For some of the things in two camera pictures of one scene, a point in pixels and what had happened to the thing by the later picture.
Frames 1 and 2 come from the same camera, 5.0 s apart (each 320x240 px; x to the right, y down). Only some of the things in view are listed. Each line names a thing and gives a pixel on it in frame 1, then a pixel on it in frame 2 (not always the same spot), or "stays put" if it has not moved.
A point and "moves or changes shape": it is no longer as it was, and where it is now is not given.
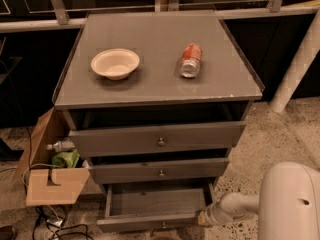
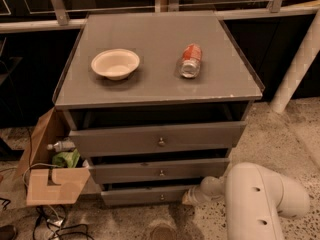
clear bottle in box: x=61 y=146 stays put
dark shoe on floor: x=7 y=233 stays put
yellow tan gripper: x=212 y=215 → x=197 y=194
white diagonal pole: x=306 y=51 stays put
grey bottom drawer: x=154 y=206 moves or changes shape
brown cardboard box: x=47 y=185 stays put
